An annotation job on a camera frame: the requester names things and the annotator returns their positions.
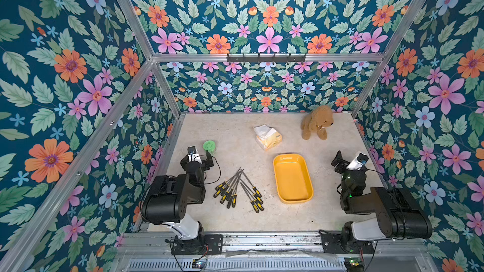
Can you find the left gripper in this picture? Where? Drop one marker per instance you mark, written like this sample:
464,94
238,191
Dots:
204,160

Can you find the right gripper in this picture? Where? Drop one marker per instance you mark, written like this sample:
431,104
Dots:
341,162

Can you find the file tool one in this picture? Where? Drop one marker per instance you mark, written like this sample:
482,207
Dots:
221,183

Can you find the file tool three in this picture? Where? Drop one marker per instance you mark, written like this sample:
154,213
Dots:
225,198

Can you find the file tool four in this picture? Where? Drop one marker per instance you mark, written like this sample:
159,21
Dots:
232,191

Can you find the file tool five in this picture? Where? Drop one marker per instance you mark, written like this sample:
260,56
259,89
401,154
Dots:
234,198

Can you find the yellow plastic storage box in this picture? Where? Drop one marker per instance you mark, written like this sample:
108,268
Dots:
293,180

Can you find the file tool two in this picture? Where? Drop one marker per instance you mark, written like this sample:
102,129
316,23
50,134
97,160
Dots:
224,191

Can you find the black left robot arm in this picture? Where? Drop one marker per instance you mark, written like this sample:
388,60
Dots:
168,197

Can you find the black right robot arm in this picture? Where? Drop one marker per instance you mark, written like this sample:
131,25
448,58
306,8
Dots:
397,214

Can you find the file tool six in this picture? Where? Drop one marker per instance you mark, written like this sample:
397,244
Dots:
254,188

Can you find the file tool eight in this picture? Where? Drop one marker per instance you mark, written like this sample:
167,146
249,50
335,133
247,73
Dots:
260,207

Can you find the file tool seven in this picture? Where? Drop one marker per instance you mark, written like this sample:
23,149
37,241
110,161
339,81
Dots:
252,192

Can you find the file tool nine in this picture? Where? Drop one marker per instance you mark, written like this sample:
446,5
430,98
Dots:
252,200

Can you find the green round lid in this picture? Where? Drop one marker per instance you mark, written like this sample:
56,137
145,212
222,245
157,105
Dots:
209,146

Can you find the brown plush teddy bear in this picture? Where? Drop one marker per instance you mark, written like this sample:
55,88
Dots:
316,122

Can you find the tissue pack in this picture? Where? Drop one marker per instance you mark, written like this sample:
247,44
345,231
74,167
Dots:
267,137

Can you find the perforated metal vent strip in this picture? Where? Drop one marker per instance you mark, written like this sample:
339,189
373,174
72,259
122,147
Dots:
236,264

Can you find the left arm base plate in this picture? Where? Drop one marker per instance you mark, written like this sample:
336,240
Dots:
207,244

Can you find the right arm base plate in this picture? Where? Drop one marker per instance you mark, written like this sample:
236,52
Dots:
337,243

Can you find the black hook rail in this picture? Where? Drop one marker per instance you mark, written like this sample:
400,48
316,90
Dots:
258,58

